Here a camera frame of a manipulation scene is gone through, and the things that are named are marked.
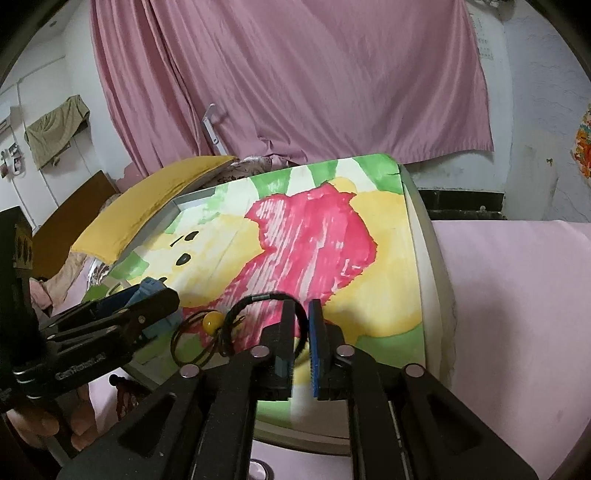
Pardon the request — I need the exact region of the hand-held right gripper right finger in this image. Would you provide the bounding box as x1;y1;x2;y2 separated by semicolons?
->
307;298;540;480

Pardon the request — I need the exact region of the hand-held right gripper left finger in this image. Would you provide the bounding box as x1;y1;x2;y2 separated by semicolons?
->
55;299;297;480

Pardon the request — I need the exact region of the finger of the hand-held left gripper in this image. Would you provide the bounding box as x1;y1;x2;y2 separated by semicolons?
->
46;287;182;361
39;282;149;341

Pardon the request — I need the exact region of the blue smart watch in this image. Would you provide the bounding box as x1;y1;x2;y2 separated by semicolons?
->
99;276;184;344

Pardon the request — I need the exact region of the black cord bracelet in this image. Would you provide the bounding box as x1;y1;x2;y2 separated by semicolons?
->
221;292;309;358

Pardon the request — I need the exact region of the black hair tie yellow bead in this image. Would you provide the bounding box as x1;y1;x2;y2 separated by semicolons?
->
170;308;243;366

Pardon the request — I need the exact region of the grey box with painted lining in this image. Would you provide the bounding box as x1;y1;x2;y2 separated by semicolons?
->
81;153;459;457

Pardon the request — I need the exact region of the person's left hand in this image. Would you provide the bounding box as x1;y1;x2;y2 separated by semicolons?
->
6;382;99;452

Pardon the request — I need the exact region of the floral pillow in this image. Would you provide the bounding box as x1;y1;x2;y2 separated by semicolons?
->
87;255;117;297

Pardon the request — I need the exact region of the peach blanket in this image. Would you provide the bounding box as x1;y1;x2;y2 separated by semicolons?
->
28;249;95;319

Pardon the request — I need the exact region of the wooden headboard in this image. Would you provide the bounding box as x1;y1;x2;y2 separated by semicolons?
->
30;170;122;281

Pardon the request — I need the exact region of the yellow pillow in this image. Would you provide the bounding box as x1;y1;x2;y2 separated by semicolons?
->
69;155;242;265

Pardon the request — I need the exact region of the white folding lamp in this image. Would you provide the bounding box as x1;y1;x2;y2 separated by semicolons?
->
201;103;228;158

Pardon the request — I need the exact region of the pink bed sheet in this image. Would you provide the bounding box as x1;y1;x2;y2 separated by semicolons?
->
87;219;591;480

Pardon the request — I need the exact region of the pink curtain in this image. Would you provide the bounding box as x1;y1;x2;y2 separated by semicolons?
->
89;0;496;178

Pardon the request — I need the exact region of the olive cloth on wall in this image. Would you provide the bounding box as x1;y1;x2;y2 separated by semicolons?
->
24;95;91;171

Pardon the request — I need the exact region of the colourful wall sticker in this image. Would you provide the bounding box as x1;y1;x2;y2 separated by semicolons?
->
570;105;591;182

